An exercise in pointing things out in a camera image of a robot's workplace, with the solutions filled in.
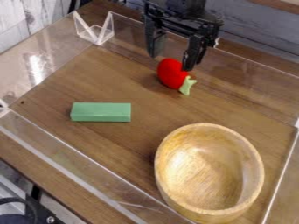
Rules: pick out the clear acrylic corner bracket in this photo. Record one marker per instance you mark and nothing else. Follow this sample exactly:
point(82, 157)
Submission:
point(95, 34)

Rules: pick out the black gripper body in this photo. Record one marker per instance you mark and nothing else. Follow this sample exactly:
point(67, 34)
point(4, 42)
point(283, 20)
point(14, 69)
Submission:
point(186, 18)

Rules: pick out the green rectangular block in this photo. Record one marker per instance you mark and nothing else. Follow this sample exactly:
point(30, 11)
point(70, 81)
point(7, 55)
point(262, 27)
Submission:
point(100, 112)

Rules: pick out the red plush strawberry toy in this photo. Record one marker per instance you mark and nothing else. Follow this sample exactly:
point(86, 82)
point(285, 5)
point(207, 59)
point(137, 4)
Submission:
point(174, 77)

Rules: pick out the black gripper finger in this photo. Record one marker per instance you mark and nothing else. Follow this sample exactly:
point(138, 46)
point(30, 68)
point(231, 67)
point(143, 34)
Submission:
point(154, 36)
point(194, 53)

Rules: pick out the brown wooden bowl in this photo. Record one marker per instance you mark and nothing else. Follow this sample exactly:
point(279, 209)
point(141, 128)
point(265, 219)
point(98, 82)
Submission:
point(209, 173)

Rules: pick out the black clamp with cable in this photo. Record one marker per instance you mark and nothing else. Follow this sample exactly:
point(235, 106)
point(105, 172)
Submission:
point(20, 209)

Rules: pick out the clear acrylic enclosure wall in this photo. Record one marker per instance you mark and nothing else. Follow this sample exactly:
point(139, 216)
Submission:
point(95, 166)

